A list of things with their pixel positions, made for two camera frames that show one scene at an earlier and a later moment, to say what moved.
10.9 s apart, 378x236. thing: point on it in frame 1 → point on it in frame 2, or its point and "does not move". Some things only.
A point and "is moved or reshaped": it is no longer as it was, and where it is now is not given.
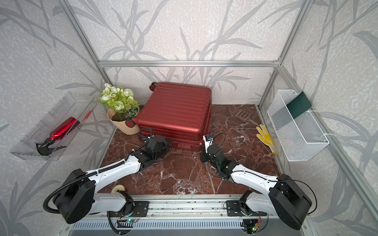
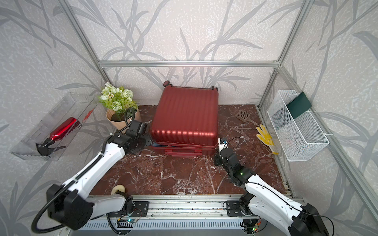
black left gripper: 168,146 → 149,142
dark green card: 299,105 does not move
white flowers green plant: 120,99 does not move
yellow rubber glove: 266,137 does not move
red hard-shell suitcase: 182,114 is moved or reshaped
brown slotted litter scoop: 244,116 does not move
